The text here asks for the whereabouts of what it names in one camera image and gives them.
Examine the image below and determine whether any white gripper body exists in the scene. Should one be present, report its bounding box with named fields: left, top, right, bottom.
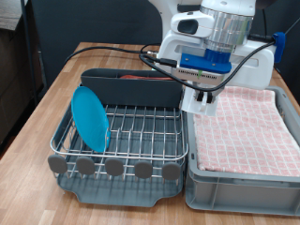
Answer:
left=157, top=29, right=278, bottom=92

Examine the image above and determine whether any blue plate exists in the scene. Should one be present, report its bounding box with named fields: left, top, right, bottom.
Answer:
left=70, top=85, right=112, bottom=154

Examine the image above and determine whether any grey dish drying rack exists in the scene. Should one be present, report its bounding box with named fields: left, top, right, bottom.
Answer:
left=55, top=93, right=186, bottom=208

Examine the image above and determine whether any pink checkered cloth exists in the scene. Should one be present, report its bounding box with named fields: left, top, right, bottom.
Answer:
left=191, top=85, right=300, bottom=177

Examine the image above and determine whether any dark grey cutlery holder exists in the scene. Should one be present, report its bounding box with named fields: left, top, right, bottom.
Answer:
left=80, top=67, right=185, bottom=109

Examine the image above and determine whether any grey plastic crate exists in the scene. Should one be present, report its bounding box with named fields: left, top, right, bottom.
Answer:
left=185, top=85, right=300, bottom=217

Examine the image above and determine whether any dark metal pole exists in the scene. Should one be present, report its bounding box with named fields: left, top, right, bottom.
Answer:
left=20, top=0, right=39, bottom=106

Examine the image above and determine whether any black camera cable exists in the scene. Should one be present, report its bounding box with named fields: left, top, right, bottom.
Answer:
left=139, top=40, right=277, bottom=94

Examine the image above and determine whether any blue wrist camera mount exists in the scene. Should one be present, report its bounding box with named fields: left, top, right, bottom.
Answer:
left=179, top=48, right=233, bottom=83

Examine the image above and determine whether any blue cable clip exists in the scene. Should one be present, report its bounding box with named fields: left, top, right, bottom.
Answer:
left=272, top=31, right=287, bottom=64

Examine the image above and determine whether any thin black hanging cable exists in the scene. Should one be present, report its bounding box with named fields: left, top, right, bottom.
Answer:
left=262, top=8, right=269, bottom=37

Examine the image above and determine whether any black table cable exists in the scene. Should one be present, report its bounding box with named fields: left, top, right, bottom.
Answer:
left=64, top=42, right=162, bottom=65

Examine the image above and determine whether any metal wire dish rack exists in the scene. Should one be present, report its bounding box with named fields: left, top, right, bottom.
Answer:
left=47, top=83, right=189, bottom=182

